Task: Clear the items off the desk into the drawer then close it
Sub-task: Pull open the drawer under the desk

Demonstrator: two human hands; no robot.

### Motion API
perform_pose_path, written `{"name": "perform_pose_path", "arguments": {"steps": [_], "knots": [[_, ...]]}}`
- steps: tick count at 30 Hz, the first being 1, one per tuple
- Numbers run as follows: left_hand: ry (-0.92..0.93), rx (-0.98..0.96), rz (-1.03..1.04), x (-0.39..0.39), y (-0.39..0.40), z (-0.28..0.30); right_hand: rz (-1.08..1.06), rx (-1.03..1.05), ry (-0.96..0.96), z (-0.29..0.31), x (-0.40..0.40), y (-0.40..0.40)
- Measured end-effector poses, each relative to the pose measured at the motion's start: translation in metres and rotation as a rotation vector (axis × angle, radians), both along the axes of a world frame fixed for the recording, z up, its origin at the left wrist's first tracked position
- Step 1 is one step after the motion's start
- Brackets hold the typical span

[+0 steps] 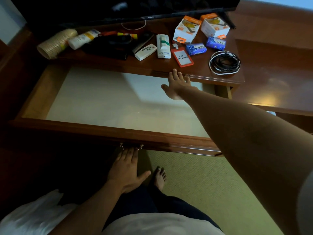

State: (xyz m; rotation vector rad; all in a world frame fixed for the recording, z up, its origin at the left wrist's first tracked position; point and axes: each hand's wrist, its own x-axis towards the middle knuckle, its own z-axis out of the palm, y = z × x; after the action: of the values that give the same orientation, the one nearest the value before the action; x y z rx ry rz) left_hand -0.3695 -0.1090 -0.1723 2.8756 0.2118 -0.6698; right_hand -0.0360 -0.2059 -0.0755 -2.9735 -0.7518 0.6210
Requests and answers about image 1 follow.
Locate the person's right hand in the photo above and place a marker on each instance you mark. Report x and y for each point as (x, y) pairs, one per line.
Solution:
(177, 86)

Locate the person's left hand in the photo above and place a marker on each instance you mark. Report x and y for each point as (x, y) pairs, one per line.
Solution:
(124, 171)

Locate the blue soap packet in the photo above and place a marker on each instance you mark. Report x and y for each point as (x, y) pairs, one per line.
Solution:
(216, 43)
(195, 49)

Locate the white box with green stripe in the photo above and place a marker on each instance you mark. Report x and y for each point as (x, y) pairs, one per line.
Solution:
(163, 46)

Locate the white remote control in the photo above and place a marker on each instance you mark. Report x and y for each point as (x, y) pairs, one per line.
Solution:
(145, 52)

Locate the black remote control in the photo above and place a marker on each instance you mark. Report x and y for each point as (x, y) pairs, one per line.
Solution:
(144, 41)

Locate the orange and white charger box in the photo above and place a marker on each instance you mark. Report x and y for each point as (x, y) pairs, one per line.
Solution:
(215, 26)
(187, 29)

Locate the wooden drawer with white bottom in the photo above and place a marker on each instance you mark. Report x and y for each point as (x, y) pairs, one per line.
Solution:
(110, 102)

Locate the yellow glue stick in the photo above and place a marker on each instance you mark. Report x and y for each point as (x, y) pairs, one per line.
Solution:
(127, 35)

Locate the white and yellow cream tube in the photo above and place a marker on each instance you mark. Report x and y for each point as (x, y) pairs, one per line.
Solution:
(83, 39)

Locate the stack of paper cups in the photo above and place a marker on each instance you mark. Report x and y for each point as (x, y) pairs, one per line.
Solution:
(56, 44)

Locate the person's right forearm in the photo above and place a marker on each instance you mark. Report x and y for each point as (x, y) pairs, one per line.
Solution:
(256, 149)

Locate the person's left forearm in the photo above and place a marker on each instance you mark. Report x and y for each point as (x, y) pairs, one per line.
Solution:
(93, 212)

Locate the person's bare foot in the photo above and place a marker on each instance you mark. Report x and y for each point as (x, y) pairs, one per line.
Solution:
(160, 178)

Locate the person's dark trousers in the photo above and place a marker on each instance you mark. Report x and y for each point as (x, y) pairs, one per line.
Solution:
(146, 200)

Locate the person's white shirt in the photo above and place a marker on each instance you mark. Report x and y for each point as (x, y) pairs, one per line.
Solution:
(159, 225)

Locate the low wooden side desk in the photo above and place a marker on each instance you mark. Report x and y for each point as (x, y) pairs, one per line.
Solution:
(269, 78)

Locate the black flat television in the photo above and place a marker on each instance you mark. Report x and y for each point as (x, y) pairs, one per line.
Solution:
(73, 9)

